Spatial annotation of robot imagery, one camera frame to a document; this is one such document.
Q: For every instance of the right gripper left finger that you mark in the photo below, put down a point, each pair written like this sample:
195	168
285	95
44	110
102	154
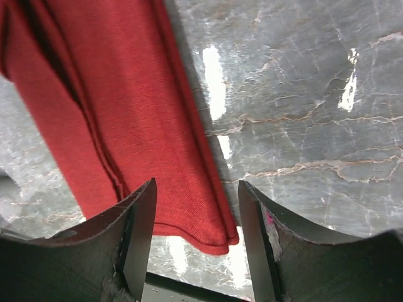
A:
102	259

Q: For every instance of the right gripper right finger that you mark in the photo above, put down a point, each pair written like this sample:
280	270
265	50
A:
293	259

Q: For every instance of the dark red cloth napkin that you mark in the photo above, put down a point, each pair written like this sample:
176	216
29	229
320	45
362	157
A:
105	84

